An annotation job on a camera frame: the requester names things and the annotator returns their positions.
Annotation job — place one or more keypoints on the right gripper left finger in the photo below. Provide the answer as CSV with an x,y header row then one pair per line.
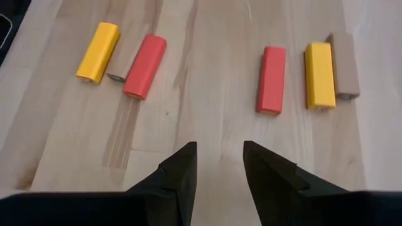
x,y
179,182

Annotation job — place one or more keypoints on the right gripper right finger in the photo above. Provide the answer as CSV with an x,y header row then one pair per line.
x,y
270,188

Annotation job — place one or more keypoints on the red wooden block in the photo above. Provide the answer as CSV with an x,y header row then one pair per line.
x,y
144,67
271,80

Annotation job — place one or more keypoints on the yellow wooden block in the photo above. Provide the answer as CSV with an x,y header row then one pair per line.
x,y
99,51
319,77

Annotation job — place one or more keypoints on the natural wooden block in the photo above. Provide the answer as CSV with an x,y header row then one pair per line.
x,y
121,67
345,69

